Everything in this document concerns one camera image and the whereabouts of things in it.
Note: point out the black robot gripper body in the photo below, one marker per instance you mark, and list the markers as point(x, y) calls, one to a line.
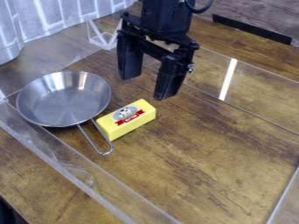
point(162, 26)

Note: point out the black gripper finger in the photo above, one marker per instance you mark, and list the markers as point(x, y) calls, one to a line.
point(171, 75)
point(130, 56)

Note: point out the silver metal frying pan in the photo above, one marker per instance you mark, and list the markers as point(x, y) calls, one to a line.
point(63, 99)

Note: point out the black strip on table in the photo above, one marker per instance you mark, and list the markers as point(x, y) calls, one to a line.
point(252, 29)

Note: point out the yellow butter block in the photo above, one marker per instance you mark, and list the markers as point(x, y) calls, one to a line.
point(127, 119)

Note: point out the white sheer curtain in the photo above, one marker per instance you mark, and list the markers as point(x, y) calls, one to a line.
point(31, 19)

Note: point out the clear acrylic barrier wall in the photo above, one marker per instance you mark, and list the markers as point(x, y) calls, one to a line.
point(215, 161)

